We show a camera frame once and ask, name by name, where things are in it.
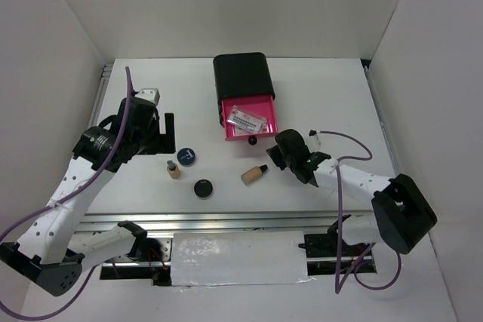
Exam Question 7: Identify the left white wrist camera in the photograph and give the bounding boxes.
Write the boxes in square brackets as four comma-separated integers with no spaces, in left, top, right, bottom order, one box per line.
[135,88,160,106]

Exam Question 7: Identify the false eyelash packet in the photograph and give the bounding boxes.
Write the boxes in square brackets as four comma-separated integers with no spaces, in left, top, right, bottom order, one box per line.
[226,106,266,134]
[239,115,266,133]

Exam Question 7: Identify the black drawer organizer cabinet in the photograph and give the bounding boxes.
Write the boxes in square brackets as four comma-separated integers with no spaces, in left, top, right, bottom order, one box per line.
[213,52,275,126]

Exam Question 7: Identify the black lid powder jar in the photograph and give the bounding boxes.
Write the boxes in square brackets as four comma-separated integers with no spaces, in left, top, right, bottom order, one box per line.
[193,179,214,200]

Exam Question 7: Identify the pink drawer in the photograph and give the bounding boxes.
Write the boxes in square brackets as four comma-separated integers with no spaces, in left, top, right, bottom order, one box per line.
[220,94,278,145]

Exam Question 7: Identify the lying foundation bottle black cap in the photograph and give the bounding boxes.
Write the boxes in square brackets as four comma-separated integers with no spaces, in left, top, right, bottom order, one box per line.
[241,164,268,186]

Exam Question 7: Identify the upright foundation pump bottle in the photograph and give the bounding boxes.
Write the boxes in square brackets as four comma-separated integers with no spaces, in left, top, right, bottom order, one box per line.
[167,160,181,179]

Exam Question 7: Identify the white foil covered panel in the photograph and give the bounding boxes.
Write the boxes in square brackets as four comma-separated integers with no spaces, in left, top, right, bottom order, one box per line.
[171,231,309,287]

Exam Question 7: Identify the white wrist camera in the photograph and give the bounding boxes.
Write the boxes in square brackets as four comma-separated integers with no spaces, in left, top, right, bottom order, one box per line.
[135,88,160,106]
[306,130,321,152]

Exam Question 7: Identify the navy lid powder jar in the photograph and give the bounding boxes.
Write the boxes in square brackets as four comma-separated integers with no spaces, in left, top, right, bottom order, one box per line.
[177,147,196,167]

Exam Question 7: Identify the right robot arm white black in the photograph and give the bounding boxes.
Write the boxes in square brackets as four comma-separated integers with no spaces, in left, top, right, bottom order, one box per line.
[266,129,437,256]

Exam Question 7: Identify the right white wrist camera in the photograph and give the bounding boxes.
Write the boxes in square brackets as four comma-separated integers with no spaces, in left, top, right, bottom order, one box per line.
[306,130,321,152]

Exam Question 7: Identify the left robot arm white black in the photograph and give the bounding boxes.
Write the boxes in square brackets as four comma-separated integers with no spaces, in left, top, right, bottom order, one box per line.
[1,97,175,296]

